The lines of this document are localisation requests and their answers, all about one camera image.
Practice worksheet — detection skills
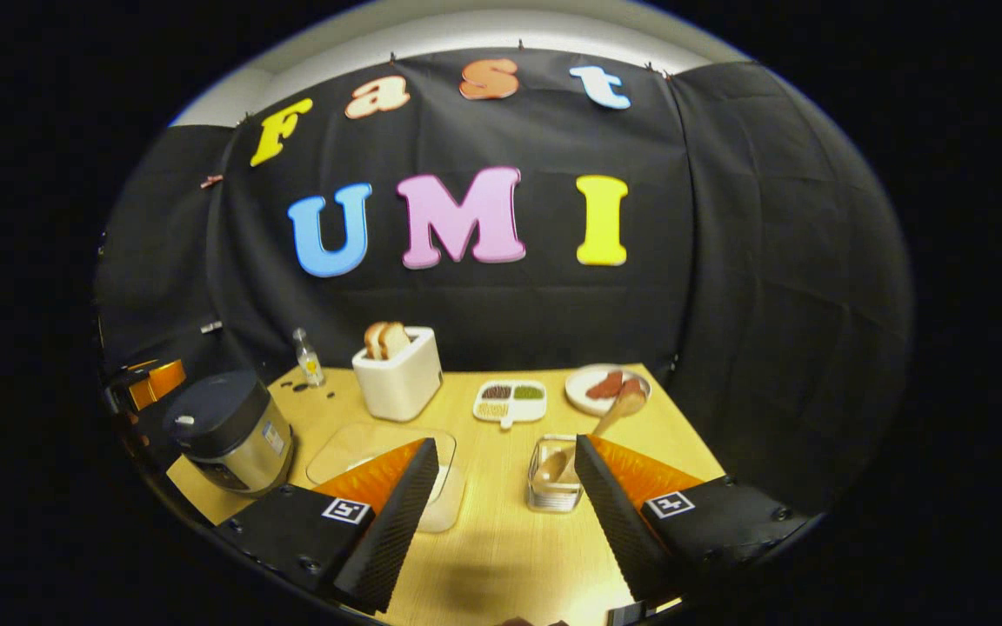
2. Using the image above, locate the small clear glass bottle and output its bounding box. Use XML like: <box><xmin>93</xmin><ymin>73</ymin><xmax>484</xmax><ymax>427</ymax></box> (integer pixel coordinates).
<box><xmin>293</xmin><ymin>328</ymin><xmax>325</xmax><ymax>388</ymax></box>

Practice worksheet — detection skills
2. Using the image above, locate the white round plate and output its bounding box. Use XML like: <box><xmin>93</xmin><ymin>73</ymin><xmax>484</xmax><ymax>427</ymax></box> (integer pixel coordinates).
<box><xmin>564</xmin><ymin>363</ymin><xmax>651</xmax><ymax>416</ymax></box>

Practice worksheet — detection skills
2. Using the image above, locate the white divided grain dish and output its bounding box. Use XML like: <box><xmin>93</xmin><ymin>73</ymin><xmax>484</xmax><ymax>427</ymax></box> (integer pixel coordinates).
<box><xmin>473</xmin><ymin>380</ymin><xmax>548</xmax><ymax>430</ymax></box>

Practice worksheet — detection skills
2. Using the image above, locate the white toaster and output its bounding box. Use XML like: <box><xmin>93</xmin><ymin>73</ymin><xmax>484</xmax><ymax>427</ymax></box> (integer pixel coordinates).
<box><xmin>351</xmin><ymin>326</ymin><xmax>444</xmax><ymax>423</ymax></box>

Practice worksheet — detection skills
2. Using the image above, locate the black backdrop cloth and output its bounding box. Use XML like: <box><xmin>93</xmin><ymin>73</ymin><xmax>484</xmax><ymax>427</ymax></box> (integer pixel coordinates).
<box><xmin>94</xmin><ymin>48</ymin><xmax>913</xmax><ymax>514</ymax></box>

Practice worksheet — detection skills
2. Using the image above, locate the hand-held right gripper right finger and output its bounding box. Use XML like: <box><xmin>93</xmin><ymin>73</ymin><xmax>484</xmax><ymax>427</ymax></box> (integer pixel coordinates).
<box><xmin>574</xmin><ymin>433</ymin><xmax>815</xmax><ymax>605</ymax></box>

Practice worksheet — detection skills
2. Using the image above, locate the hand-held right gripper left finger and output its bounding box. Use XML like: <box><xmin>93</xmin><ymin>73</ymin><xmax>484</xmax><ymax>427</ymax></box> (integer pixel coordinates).
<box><xmin>214</xmin><ymin>437</ymin><xmax>441</xmax><ymax>615</ymax></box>

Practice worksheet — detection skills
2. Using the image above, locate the wooden spoon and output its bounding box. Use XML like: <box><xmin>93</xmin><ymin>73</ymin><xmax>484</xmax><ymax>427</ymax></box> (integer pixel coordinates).
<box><xmin>536</xmin><ymin>389</ymin><xmax>648</xmax><ymax>483</ymax></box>

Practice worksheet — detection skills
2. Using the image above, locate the black silver rice cooker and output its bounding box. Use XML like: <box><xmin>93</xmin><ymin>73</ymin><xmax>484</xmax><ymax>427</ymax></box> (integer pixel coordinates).
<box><xmin>162</xmin><ymin>370</ymin><xmax>295</xmax><ymax>496</ymax></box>

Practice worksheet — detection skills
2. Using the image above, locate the clear glass bowl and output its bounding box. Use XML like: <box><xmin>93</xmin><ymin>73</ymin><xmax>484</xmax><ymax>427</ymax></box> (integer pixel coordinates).
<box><xmin>305</xmin><ymin>422</ymin><xmax>467</xmax><ymax>534</ymax></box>

